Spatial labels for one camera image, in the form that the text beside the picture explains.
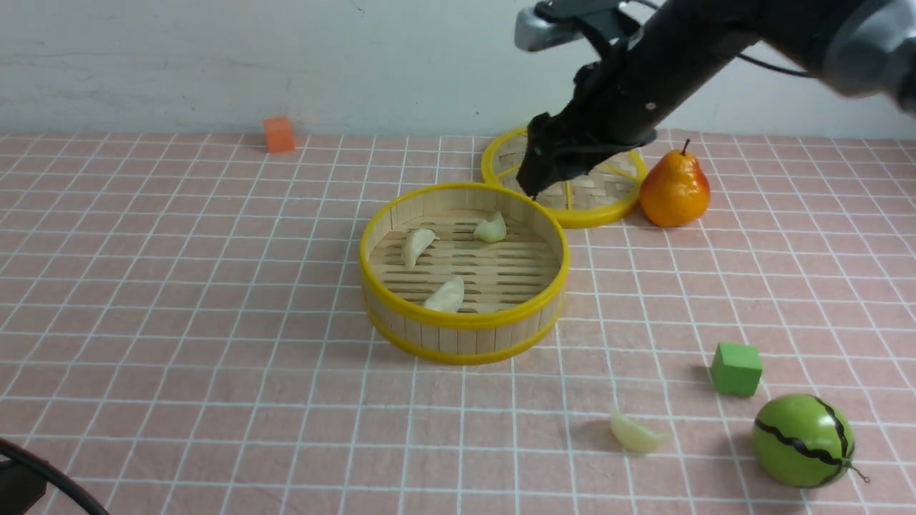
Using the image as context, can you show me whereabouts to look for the black camera cable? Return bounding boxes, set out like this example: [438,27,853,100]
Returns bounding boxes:
[623,0,820,78]
[0,438,109,515]

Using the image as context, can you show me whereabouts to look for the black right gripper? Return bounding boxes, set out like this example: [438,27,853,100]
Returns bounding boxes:
[516,61,657,199]

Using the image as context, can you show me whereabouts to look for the green striped toy watermelon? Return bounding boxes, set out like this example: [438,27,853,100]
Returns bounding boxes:
[751,393,871,489]

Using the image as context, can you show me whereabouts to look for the black left camera cable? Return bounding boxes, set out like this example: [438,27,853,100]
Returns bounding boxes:
[0,438,109,515]

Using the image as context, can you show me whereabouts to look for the pale dumpling front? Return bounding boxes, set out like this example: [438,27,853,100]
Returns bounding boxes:
[610,411,670,454]

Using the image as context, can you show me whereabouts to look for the pale dumpling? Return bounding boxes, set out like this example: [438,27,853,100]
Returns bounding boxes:
[400,227,439,270]
[610,411,670,454]
[472,211,507,243]
[423,276,465,314]

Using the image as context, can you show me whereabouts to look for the green foam cube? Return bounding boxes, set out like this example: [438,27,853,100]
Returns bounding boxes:
[711,342,763,398]

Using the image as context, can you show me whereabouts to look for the bamboo steamer lid yellow rim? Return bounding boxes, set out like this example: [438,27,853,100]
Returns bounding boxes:
[480,127,648,229]

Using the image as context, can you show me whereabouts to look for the bamboo steamer tray yellow rim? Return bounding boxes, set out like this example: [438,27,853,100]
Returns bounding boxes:
[358,182,570,366]

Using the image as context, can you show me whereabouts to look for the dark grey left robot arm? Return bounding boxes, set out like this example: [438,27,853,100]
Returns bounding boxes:
[0,460,48,515]

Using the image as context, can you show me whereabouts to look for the black right camera cable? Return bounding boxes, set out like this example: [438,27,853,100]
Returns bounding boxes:
[623,0,820,78]

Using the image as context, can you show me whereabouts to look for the orange yellow toy pear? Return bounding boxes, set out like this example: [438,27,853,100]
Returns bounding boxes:
[639,138,712,228]

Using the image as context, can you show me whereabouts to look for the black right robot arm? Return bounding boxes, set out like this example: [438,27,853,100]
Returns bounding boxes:
[515,1,915,198]

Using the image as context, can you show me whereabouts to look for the orange foam cube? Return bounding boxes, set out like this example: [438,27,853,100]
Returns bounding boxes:
[263,115,296,154]

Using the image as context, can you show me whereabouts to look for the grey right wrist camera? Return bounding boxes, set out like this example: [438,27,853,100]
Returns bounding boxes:
[515,0,641,53]

